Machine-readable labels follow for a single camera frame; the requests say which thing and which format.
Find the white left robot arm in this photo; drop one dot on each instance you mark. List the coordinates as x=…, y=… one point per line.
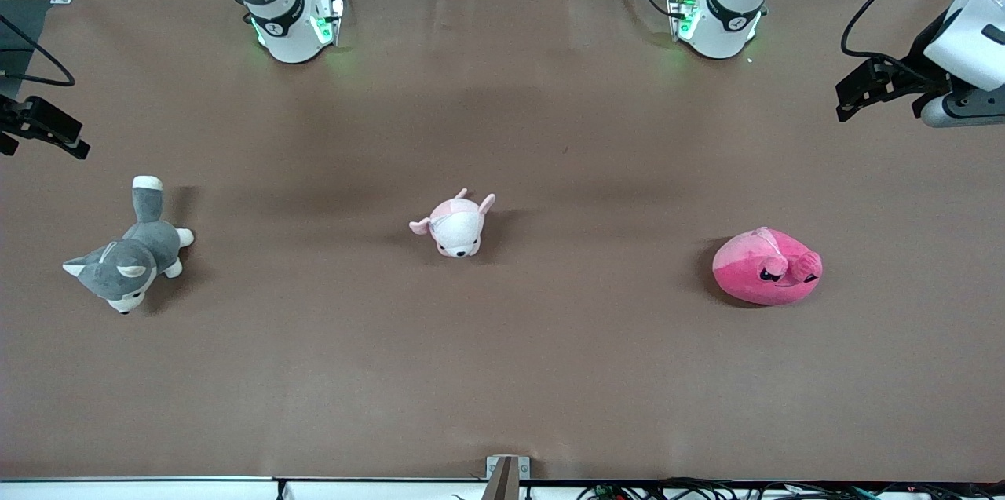
x=722, y=21

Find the hot pink round plush toy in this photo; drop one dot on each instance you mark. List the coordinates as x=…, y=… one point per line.
x=758, y=280

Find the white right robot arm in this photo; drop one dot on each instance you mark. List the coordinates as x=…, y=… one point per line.
x=290, y=37

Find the grey husky plush toy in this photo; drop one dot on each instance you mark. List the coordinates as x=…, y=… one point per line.
x=129, y=257

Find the brown table cover sheet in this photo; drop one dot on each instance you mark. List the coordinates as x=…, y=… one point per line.
x=550, y=366

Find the pale pink puppy plush toy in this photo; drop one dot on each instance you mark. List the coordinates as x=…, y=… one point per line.
x=455, y=227

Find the aluminium post with metal bracket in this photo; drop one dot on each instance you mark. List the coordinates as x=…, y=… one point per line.
x=506, y=476

